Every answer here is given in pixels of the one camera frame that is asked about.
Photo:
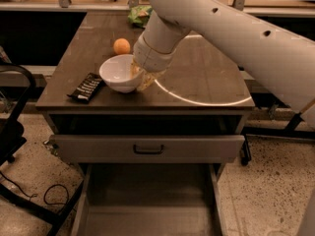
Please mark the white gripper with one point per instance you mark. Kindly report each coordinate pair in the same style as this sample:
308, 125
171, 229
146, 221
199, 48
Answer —
149, 59

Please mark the white bowl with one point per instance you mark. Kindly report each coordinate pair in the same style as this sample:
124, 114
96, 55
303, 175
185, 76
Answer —
117, 74

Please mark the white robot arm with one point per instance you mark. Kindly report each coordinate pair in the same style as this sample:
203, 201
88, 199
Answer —
281, 61

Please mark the black rxbar chocolate bar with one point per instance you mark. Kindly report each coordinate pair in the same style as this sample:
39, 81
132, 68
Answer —
87, 88

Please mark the orange fruit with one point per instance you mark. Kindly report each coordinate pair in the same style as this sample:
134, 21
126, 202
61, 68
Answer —
121, 46

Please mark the green chip bag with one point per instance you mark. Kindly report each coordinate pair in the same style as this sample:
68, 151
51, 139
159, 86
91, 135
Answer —
140, 15

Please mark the grey drawer cabinet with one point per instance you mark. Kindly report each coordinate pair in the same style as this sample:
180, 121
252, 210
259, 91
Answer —
202, 94

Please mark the black chair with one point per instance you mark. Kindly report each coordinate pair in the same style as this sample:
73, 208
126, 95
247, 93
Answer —
11, 139

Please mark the open bottom drawer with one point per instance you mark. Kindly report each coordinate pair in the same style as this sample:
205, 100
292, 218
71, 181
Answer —
149, 200

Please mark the black metal stand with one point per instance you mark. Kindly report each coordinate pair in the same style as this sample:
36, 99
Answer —
289, 131

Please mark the upper drawer with handle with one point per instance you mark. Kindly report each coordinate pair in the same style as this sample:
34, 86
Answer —
147, 149

